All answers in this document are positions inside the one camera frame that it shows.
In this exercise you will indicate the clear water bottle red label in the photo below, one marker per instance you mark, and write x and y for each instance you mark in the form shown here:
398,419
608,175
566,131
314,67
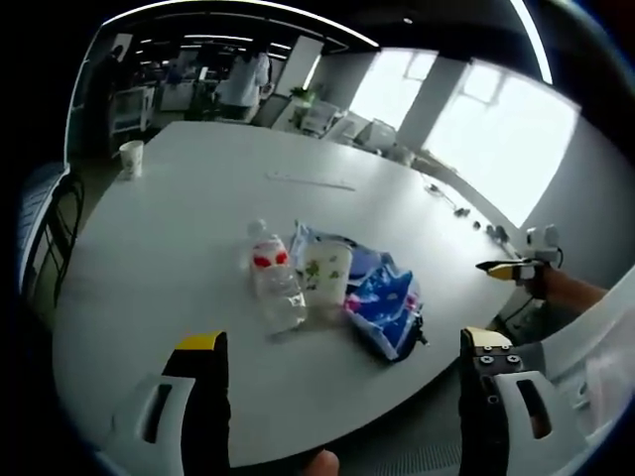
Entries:
275,282

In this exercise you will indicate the paper cup green print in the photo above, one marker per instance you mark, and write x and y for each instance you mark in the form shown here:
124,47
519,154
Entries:
325,273

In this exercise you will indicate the black chair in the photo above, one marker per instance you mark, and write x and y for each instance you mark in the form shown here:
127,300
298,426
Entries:
59,233

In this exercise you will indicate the white boxes by window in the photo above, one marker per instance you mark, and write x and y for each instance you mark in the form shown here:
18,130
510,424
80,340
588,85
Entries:
347,126

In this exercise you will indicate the person's left hand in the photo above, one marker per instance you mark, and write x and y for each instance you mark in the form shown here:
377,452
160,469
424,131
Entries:
321,463

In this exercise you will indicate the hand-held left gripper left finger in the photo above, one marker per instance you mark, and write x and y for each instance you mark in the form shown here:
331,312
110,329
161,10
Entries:
203,396

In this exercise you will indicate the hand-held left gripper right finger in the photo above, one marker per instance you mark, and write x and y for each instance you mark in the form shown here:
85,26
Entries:
483,396

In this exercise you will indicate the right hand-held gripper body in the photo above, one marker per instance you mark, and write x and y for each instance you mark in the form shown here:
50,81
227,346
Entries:
538,248

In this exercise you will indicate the green potted plant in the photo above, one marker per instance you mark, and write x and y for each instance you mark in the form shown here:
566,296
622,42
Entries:
303,95

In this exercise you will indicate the flat table socket cover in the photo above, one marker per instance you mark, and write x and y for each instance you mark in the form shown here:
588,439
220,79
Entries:
310,180

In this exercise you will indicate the long ceiling light strip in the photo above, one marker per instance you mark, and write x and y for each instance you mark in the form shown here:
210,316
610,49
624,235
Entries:
238,10

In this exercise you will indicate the blue printed bag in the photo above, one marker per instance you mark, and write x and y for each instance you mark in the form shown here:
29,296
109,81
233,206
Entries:
384,307

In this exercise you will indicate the white paper cup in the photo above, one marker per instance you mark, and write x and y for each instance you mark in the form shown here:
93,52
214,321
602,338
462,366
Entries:
132,158

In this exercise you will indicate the white cart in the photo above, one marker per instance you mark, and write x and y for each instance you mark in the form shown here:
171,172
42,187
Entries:
130,110

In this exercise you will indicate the white tabletop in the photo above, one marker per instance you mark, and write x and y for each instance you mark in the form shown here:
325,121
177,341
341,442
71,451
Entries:
198,258

